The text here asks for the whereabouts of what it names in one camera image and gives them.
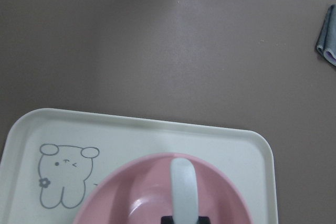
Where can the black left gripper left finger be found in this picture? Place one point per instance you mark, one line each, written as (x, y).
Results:
(167, 220)

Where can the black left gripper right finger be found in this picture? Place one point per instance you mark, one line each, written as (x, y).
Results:
(203, 220)

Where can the grey purple folded cloth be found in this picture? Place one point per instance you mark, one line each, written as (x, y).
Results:
(326, 42)

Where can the cream rabbit tray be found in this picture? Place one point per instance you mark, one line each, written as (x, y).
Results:
(243, 156)

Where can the small pink bowl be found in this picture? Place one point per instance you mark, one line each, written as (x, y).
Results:
(140, 192)

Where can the white ceramic spoon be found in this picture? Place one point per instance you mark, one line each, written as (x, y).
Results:
(184, 191)

